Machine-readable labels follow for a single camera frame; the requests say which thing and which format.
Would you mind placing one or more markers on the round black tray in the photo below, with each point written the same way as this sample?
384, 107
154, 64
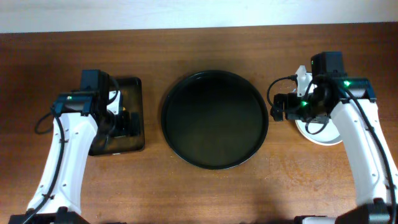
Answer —
214, 119

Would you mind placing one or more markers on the cream white plate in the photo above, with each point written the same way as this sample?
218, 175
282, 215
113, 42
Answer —
329, 136

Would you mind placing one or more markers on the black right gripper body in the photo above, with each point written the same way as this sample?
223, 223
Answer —
277, 106

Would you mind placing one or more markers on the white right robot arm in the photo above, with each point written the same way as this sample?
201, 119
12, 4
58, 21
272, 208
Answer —
351, 105

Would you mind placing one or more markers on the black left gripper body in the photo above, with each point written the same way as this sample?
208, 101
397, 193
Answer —
132, 123

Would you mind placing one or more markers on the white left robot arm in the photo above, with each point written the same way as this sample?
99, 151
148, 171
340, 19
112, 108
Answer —
83, 125

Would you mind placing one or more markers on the rectangular black tray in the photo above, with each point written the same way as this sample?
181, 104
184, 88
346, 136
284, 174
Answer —
131, 90

